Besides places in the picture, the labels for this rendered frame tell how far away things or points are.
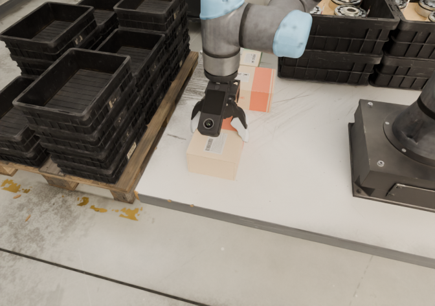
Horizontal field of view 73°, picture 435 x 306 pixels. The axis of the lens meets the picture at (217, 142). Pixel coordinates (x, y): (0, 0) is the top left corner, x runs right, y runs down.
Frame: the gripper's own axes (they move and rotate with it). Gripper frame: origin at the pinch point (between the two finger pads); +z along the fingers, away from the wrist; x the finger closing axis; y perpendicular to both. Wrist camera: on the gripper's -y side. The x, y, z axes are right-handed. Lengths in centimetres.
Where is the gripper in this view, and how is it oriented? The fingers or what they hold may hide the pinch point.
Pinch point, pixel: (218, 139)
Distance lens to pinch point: 74.3
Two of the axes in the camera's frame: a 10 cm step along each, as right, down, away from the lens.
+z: 0.0, 6.6, 7.5
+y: 2.4, -7.3, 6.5
